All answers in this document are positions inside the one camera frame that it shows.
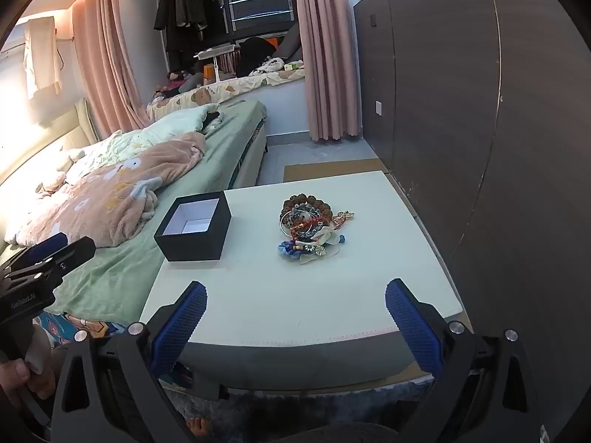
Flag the dark brown wardrobe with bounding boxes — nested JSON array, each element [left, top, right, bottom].
[[353, 0, 591, 379]]

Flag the pale green floral quilt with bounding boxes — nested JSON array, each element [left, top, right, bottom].
[[65, 104, 221, 182]]

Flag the floral window seat cushion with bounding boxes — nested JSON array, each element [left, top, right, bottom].
[[147, 65, 308, 123]]

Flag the person's left hand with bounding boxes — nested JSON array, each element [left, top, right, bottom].
[[0, 320, 58, 408]]

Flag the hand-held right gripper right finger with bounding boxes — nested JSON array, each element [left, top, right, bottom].
[[385, 278, 542, 443]]

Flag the cartoon printed mattress cover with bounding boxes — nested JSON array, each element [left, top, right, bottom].
[[36, 310, 127, 348]]

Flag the grey pillow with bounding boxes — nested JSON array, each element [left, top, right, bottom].
[[272, 23, 304, 62]]

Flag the brown wooden bead bracelet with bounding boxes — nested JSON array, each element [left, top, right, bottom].
[[280, 195, 334, 223]]

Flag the white lamp stand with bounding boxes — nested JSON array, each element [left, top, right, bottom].
[[194, 45, 237, 85]]

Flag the pink curtain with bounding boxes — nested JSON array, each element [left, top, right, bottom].
[[291, 0, 364, 142], [71, 0, 151, 133]]

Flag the flattened cardboard sheet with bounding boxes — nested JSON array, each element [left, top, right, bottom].
[[283, 158, 387, 184]]

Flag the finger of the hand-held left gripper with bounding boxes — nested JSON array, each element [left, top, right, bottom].
[[8, 236, 98, 292], [16, 233, 68, 265]]

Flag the beige padded headboard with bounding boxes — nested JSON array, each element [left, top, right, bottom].
[[0, 97, 100, 185]]

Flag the black gift box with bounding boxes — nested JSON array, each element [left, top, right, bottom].
[[154, 190, 232, 263]]

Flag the pink floral fleece blanket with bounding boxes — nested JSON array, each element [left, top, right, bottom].
[[4, 131, 207, 247]]

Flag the black bag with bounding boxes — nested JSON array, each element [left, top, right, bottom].
[[236, 37, 279, 77]]

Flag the person's foot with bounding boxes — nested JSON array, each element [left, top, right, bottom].
[[187, 417, 218, 440]]

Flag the beige bed base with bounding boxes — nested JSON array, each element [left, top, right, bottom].
[[232, 124, 269, 186]]

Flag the pile of plush toys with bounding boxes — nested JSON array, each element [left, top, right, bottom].
[[154, 71, 206, 101]]

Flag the bed with green sheet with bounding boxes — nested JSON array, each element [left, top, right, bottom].
[[0, 99, 269, 333]]

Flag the dark hanging clothes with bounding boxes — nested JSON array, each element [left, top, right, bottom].
[[154, 0, 227, 70]]

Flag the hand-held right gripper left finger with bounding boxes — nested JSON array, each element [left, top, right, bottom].
[[50, 281, 208, 443]]

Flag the pile of mixed beaded bracelets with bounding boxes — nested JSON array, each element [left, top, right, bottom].
[[276, 207, 356, 265]]

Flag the white hanging shirt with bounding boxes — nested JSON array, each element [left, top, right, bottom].
[[23, 16, 64, 100]]

